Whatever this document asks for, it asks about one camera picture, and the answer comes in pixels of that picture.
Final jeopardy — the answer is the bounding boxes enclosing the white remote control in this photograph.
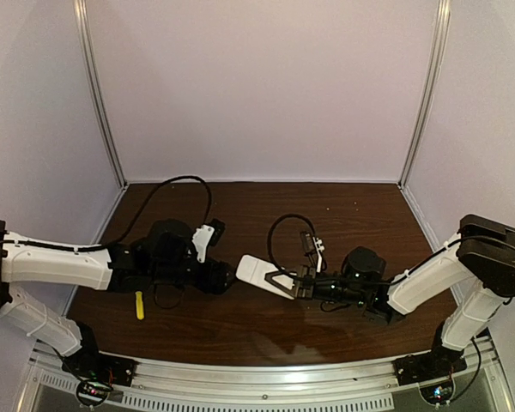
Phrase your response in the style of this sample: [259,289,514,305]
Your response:
[235,255,279,290]

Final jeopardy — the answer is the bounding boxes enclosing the yellow handled screwdriver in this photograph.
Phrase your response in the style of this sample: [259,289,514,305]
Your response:
[135,291,145,321]

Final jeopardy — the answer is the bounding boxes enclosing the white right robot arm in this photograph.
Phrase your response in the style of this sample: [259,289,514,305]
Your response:
[237,215,515,358]

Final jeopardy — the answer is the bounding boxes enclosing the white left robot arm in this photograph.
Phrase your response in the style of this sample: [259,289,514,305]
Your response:
[0,219,234,358]

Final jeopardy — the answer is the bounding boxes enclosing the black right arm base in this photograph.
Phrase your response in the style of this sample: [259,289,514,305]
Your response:
[392,324,467,407]

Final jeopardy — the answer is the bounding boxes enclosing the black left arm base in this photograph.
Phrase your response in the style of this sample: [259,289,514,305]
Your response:
[60,323,137,409]

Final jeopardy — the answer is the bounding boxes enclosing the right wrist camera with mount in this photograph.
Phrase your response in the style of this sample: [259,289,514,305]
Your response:
[300,231,325,273]

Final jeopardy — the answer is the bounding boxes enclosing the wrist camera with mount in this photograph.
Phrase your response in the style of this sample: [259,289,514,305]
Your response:
[191,219,226,264]
[300,231,325,273]

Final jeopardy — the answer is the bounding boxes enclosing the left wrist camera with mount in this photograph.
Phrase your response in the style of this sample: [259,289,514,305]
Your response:
[191,219,226,264]

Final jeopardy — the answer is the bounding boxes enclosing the black left camera cable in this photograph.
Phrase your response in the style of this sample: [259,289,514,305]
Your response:
[8,174,214,252]

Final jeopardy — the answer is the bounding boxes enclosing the black camera cable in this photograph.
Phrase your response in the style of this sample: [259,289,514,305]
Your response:
[8,174,214,252]
[267,213,396,287]

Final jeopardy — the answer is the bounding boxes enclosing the black right camera cable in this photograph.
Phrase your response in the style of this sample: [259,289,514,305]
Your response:
[267,213,396,287]

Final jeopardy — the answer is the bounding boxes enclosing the aluminium front rail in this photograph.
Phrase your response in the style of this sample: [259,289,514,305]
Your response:
[25,347,503,412]

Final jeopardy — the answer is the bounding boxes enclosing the left aluminium corner post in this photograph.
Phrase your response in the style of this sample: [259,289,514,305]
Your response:
[73,0,127,188]

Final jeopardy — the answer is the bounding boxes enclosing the aluminium corner post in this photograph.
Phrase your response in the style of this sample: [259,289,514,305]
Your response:
[73,0,127,188]
[398,0,451,191]

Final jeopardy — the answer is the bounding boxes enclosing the right aluminium corner post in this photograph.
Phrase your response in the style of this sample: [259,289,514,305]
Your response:
[398,0,451,191]

